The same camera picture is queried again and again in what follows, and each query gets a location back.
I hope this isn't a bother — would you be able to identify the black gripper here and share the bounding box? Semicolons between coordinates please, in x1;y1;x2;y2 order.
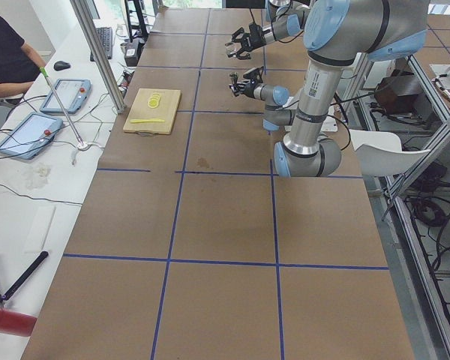
229;78;257;98
226;27;265;60

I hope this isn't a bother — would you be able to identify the steel jigger measuring cup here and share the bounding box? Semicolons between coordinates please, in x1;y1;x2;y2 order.
229;72;238;92

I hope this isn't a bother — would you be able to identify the clear glass cup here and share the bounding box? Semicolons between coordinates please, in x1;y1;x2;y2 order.
225;42;237;58

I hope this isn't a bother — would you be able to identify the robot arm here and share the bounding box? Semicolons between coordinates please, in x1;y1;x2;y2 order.
229;1;429;177
225;1;312;60

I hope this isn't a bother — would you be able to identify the lemon slice front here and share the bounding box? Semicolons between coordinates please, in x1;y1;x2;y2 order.
147;101;160;109

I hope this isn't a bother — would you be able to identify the wooden cutting board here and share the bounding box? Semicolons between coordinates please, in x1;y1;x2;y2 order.
123;88;182;135

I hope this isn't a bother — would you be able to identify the yellow plastic knife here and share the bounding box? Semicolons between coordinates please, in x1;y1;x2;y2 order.
130;118;166;124

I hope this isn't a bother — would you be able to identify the black box on desk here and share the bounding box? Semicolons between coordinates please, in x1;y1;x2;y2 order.
123;38;143;67

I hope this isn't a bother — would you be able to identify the black keyboard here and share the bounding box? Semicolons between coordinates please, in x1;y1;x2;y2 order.
95;27;113;59

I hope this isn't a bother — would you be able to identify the white chair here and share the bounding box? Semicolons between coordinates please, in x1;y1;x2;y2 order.
349;130;431;177

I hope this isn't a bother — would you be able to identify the far blue teach pendant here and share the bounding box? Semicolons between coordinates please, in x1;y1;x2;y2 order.
40;79;92;115

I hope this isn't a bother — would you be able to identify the blue teach pendant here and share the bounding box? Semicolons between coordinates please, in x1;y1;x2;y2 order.
0;112;63;160
40;79;92;115

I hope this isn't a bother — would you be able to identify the black computer mouse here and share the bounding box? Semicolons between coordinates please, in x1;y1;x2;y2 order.
53;61;71;71

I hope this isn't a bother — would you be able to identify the metal rod green tip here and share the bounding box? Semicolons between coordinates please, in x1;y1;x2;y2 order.
39;67;91;152

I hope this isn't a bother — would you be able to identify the near blue teach pendant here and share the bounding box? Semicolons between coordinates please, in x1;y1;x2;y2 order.
0;112;63;160

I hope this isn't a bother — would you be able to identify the person in black shirt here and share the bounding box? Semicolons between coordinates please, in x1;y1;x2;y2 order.
0;16;46;98

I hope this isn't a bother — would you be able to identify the white flat box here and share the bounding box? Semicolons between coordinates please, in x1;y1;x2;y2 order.
23;205;56;254

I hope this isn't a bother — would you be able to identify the red cylinder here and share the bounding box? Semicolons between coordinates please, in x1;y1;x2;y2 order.
0;307;37;337

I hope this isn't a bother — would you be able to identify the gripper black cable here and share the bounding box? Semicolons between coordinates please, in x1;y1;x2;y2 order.
322;93;353;151

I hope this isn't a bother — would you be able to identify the aluminium frame post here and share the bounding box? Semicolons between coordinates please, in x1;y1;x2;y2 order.
70;0;125;114

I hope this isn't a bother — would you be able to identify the black handle tool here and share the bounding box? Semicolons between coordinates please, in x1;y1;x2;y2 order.
1;250;49;302

